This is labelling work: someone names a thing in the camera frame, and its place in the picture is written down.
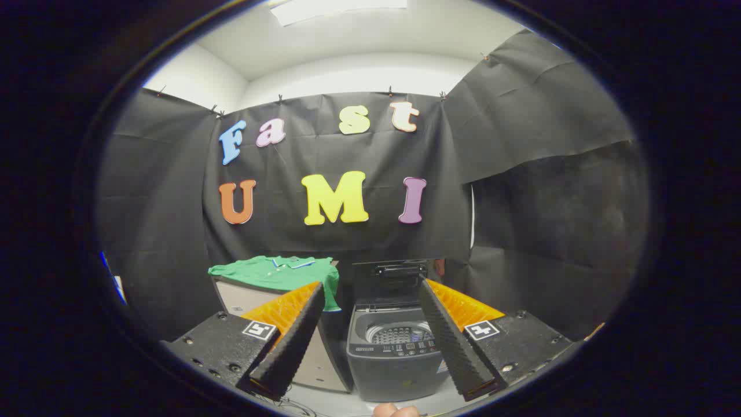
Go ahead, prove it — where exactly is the blue and white board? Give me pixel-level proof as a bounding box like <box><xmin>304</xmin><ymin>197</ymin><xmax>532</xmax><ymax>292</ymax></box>
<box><xmin>100</xmin><ymin>251</ymin><xmax>127</xmax><ymax>306</ymax></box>

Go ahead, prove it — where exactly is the grey and white cabinet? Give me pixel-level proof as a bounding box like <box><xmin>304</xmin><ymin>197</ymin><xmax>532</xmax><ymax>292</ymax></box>
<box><xmin>211</xmin><ymin>261</ymin><xmax>354</xmax><ymax>394</ymax></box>

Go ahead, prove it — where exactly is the black backdrop cloth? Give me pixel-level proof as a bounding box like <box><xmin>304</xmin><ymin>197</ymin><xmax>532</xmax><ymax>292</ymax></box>
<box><xmin>96</xmin><ymin>29</ymin><xmax>652</xmax><ymax>342</ymax></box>

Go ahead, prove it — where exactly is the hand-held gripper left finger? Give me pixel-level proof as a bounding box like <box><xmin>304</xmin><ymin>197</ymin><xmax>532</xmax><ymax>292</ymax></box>
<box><xmin>159</xmin><ymin>281</ymin><xmax>326</xmax><ymax>401</ymax></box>

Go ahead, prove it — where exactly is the washing machine lid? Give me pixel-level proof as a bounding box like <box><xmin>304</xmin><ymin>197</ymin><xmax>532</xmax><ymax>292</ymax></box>
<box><xmin>352</xmin><ymin>259</ymin><xmax>432</xmax><ymax>309</ymax></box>

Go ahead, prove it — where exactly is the green polo shirt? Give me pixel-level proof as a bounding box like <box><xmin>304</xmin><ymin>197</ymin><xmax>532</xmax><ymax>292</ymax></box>
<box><xmin>208</xmin><ymin>255</ymin><xmax>342</xmax><ymax>313</ymax></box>

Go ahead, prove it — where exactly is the dark grey washing machine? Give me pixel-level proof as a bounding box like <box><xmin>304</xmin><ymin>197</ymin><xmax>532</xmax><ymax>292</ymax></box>
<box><xmin>346</xmin><ymin>301</ymin><xmax>458</xmax><ymax>403</ymax></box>

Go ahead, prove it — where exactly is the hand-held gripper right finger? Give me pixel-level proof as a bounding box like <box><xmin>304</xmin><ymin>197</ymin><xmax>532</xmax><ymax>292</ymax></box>
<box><xmin>418</xmin><ymin>278</ymin><xmax>574</xmax><ymax>402</ymax></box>

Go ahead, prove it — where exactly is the thin black cable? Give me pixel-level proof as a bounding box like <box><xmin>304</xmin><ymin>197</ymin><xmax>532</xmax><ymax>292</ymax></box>
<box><xmin>278</xmin><ymin>397</ymin><xmax>319</xmax><ymax>417</ymax></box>

